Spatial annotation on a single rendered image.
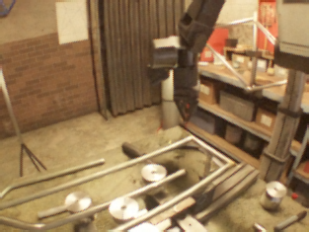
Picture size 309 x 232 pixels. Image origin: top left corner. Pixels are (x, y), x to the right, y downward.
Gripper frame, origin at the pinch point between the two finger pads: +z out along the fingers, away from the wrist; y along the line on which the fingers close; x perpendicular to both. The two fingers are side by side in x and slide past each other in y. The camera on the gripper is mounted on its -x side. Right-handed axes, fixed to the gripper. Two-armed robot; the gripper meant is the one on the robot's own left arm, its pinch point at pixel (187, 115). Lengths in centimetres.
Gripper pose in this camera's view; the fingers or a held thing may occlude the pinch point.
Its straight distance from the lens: 57.4
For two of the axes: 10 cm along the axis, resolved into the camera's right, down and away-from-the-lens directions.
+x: 9.7, 0.7, -2.3
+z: 0.4, 9.0, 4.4
